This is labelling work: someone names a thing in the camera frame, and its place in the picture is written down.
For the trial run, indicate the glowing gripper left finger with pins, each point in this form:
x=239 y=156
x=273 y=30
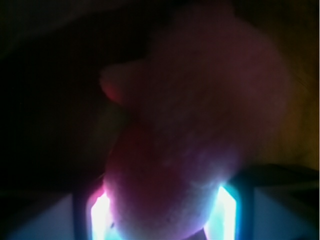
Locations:
x=59 y=214

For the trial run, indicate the brown paper bag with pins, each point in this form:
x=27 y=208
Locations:
x=56 y=125

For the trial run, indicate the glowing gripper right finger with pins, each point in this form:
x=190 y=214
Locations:
x=267 y=202

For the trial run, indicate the pink plush bunny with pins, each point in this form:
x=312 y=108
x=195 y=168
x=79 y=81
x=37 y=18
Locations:
x=210 y=90

